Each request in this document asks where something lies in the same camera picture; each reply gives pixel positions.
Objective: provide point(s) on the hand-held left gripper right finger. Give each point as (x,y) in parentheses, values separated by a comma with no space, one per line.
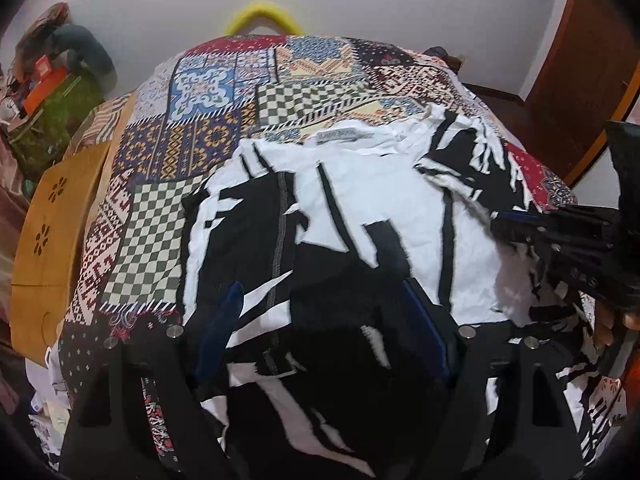
(426,321)

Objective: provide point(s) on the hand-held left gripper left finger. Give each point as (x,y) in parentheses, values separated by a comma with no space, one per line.
(220,325)

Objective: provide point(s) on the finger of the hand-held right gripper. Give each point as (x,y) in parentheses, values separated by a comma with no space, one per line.
(520,221)
(532,247)

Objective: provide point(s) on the black and white shirt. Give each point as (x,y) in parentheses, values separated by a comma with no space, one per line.
(375,195)

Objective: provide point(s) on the person's right hand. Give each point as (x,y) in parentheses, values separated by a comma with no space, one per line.
(617,325)

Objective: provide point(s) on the patchwork patterned blanket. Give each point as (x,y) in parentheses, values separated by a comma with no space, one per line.
(150,240)

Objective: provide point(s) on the brown wooden door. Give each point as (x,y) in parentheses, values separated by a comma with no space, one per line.
(575,85)

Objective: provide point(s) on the dark cloth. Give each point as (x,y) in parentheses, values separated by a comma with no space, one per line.
(442,56)

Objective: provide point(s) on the wooden board with flower cutouts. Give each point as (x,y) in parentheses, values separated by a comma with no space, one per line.
(50,240)

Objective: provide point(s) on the pile of white papers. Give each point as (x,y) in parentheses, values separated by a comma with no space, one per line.
(47,410)

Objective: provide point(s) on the maroon cloth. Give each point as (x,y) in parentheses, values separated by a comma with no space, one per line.
(11,200)

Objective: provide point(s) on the green patterned cloth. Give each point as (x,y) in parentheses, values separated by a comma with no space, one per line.
(45,130)

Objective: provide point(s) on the orange box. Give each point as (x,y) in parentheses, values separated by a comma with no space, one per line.
(42,82)

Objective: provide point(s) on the grey cloth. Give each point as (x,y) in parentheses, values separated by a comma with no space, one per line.
(85,47)

